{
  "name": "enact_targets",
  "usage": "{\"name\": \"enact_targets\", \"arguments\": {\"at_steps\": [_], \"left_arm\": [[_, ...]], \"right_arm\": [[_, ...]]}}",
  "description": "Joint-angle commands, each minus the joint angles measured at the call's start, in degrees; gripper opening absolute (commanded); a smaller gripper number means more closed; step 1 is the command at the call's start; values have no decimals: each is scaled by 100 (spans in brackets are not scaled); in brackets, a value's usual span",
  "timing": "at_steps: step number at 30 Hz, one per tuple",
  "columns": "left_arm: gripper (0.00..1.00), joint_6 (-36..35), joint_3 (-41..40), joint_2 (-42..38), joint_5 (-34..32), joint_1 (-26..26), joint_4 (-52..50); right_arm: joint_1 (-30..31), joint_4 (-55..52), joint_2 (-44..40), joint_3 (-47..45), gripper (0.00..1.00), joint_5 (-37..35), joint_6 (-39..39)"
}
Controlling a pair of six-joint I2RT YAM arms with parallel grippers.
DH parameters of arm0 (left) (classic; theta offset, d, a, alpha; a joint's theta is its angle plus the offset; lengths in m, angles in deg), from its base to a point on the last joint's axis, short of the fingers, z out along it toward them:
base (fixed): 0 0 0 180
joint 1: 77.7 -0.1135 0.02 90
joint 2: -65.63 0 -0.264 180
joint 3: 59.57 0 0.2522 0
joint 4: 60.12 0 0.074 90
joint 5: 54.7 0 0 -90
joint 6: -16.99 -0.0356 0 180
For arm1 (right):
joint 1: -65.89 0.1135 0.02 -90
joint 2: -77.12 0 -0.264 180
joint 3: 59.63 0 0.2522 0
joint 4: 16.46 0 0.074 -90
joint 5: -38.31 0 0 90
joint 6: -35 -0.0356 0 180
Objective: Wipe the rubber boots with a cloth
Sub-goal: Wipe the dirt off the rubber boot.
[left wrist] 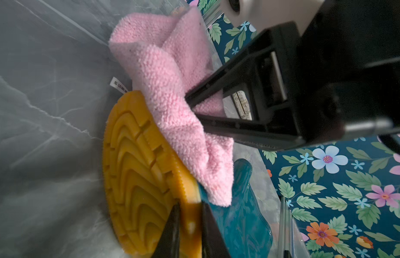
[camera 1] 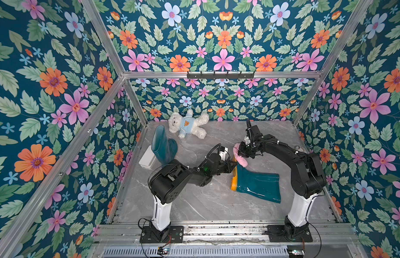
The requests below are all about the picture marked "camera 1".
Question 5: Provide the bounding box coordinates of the white rectangular box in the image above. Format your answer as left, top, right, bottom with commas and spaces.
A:
139, 145, 157, 170

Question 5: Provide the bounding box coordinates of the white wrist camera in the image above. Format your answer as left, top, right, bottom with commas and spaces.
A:
218, 146, 230, 161
244, 136, 251, 145

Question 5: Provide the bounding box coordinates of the black hook rail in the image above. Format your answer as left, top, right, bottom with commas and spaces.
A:
186, 71, 255, 80

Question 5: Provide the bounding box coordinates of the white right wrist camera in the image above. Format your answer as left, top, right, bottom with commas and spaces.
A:
244, 136, 251, 145

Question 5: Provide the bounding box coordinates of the teal rubber boot orange sole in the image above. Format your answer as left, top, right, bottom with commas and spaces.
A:
151, 125, 178, 165

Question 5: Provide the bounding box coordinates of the white teddy bear blue shirt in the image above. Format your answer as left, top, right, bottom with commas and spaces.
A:
168, 109, 209, 139

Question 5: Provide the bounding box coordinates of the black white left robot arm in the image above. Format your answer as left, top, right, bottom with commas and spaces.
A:
148, 153, 237, 232

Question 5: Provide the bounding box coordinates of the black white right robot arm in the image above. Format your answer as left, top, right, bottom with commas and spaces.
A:
233, 120, 326, 230

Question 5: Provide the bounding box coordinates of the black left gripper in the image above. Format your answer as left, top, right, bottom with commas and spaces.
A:
209, 162, 237, 179

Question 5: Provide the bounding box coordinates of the map print glasses case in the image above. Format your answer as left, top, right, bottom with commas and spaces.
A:
295, 146, 307, 153

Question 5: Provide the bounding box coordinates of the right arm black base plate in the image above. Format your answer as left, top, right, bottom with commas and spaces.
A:
265, 225, 313, 243

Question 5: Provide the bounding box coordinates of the white ventilation grille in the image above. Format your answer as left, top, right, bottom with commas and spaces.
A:
102, 246, 289, 258

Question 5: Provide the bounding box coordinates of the pink microfiber cloth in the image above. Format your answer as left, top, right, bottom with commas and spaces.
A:
233, 143, 248, 168

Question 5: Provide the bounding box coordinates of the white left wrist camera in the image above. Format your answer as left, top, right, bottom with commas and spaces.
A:
218, 146, 230, 161

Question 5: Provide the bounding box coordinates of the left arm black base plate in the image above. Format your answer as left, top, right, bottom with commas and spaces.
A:
139, 225, 185, 244

